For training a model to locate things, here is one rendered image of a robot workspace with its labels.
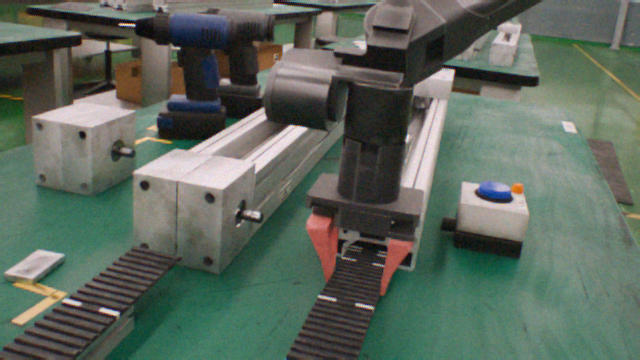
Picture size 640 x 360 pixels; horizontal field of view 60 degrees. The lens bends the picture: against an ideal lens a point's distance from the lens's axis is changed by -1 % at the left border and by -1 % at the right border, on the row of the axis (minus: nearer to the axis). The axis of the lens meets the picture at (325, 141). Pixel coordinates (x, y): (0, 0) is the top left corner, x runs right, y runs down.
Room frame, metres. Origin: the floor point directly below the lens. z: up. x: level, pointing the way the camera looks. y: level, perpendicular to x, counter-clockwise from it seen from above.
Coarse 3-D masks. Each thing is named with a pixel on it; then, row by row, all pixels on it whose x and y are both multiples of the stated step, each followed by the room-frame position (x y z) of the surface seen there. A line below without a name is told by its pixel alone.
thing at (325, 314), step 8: (312, 312) 0.41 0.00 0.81; (320, 312) 0.41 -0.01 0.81; (328, 312) 0.41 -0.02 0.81; (336, 312) 0.41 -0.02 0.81; (344, 312) 0.41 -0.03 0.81; (328, 320) 0.40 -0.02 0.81; (336, 320) 0.40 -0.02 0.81; (344, 320) 0.40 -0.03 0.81; (352, 320) 0.40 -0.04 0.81; (360, 320) 0.41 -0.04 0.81; (368, 320) 0.41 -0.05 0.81
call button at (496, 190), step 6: (480, 186) 0.65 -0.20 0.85; (486, 186) 0.65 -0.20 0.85; (492, 186) 0.65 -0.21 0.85; (498, 186) 0.65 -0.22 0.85; (504, 186) 0.65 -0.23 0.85; (480, 192) 0.65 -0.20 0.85; (486, 192) 0.64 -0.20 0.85; (492, 192) 0.64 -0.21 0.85; (498, 192) 0.64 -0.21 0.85; (504, 192) 0.64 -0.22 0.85; (510, 192) 0.64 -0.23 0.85; (498, 198) 0.63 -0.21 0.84; (504, 198) 0.63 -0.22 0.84
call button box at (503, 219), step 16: (464, 192) 0.66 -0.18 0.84; (464, 208) 0.62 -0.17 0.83; (480, 208) 0.62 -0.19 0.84; (496, 208) 0.62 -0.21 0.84; (512, 208) 0.62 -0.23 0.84; (448, 224) 0.66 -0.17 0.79; (464, 224) 0.62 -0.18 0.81; (480, 224) 0.62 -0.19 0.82; (496, 224) 0.61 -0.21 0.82; (512, 224) 0.61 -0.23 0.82; (464, 240) 0.62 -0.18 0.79; (480, 240) 0.62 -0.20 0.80; (496, 240) 0.61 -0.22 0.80; (512, 240) 0.61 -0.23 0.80; (512, 256) 0.61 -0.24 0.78
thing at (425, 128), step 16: (416, 112) 1.09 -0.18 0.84; (432, 112) 0.98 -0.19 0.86; (416, 128) 0.97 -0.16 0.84; (432, 128) 0.87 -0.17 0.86; (416, 144) 0.90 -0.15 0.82; (432, 144) 0.77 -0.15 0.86; (416, 160) 0.69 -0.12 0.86; (432, 160) 0.70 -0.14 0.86; (416, 176) 0.63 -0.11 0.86; (432, 176) 0.80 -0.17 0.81; (352, 240) 0.57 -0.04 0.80; (368, 240) 0.57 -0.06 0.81; (384, 240) 0.56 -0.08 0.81; (416, 240) 0.57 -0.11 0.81; (416, 256) 0.58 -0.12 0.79
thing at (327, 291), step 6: (324, 288) 0.45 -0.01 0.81; (330, 288) 0.46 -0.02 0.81; (336, 288) 0.46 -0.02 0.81; (324, 294) 0.44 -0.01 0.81; (330, 294) 0.44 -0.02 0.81; (336, 294) 0.45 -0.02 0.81; (342, 294) 0.45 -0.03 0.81; (348, 294) 0.45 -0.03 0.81; (354, 294) 0.45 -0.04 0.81; (360, 294) 0.45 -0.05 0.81; (366, 294) 0.45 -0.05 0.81; (348, 300) 0.44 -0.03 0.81; (354, 300) 0.44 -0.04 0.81; (360, 300) 0.44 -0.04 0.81; (366, 300) 0.44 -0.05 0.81; (372, 300) 0.44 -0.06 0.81; (372, 306) 0.43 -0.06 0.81
